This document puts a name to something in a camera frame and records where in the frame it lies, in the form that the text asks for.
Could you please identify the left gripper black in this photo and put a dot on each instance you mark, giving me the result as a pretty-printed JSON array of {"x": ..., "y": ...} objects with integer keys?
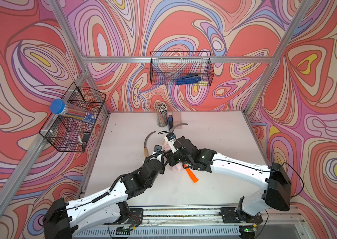
[{"x": 162, "y": 167}]

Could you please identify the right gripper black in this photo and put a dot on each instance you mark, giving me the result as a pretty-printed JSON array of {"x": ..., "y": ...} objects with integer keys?
[{"x": 170, "y": 159}]

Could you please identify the pink terry rag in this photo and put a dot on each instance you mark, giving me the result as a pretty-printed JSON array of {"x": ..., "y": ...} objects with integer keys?
[{"x": 174, "y": 166}]

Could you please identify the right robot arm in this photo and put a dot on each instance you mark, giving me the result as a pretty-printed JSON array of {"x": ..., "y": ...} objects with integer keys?
[{"x": 273, "y": 182}]

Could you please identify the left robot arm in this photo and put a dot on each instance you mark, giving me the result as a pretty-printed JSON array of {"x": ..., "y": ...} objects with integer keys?
[{"x": 65, "y": 219}]

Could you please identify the blue stapler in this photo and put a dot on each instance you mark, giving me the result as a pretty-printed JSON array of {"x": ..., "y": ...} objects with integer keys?
[{"x": 170, "y": 122}]

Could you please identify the pink rectangular box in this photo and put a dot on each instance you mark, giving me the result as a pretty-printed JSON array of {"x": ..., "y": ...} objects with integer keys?
[{"x": 176, "y": 118}]

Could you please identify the cup of coloured pencils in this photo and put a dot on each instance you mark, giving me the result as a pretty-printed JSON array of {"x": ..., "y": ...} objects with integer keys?
[{"x": 161, "y": 110}]

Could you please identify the blue tool in basket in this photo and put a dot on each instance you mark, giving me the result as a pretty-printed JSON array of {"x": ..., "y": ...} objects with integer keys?
[{"x": 188, "y": 79}]

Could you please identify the blue cap pencil tube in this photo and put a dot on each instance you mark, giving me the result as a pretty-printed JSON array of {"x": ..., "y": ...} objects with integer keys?
[{"x": 59, "y": 107}]

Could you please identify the orange handle sickle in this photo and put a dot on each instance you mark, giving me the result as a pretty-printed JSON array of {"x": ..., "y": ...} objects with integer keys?
[{"x": 190, "y": 173}]

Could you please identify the aluminium front rail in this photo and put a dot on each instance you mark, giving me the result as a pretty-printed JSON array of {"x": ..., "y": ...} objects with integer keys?
[{"x": 166, "y": 215}]

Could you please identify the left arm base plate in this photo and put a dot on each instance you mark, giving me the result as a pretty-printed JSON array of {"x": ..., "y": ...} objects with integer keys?
[{"x": 133, "y": 216}]

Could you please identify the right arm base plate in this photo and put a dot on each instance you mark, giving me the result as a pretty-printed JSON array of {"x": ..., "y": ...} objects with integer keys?
[{"x": 231, "y": 215}]

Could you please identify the black wire basket back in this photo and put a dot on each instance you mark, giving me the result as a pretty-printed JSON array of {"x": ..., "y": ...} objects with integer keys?
[{"x": 167, "y": 66}]

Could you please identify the black wire basket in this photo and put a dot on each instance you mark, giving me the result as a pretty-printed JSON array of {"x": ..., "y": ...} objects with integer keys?
[
  {"x": 71, "y": 135},
  {"x": 167, "y": 66}
]

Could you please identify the black wire basket left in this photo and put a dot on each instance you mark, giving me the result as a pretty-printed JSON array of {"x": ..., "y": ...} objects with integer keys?
[{"x": 71, "y": 135}]

